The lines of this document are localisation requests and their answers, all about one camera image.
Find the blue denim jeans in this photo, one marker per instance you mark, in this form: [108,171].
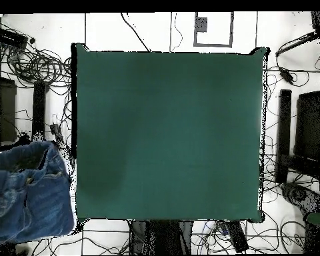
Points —
[37,200]

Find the dark green table cloth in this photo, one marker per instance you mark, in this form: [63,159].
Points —
[162,133]

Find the black power strip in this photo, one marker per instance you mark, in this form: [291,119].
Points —
[56,132]

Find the black floor bar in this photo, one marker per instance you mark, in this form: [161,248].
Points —
[237,237]

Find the black power adapter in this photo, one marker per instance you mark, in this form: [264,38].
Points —
[286,75]

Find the grey stand foot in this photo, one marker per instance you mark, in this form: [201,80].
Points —
[298,196]

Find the black rod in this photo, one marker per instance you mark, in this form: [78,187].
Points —
[298,42]

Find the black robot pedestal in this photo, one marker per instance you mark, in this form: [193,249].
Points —
[160,237]

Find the black metal frame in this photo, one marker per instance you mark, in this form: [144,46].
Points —
[284,120]
[38,112]

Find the black network switch box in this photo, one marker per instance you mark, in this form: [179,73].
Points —
[9,37]

